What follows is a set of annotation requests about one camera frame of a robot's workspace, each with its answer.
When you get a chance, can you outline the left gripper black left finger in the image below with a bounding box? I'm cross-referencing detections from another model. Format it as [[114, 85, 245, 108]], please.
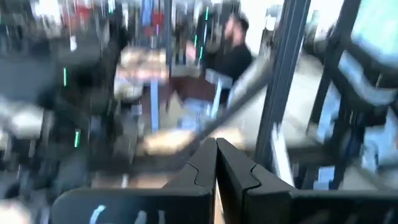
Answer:
[[50, 137, 218, 224]]

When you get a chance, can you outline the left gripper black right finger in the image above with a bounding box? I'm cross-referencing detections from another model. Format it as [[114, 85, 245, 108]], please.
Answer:
[[216, 137, 398, 224]]

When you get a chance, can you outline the person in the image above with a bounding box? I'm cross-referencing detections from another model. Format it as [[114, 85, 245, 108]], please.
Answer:
[[203, 12, 254, 105]]

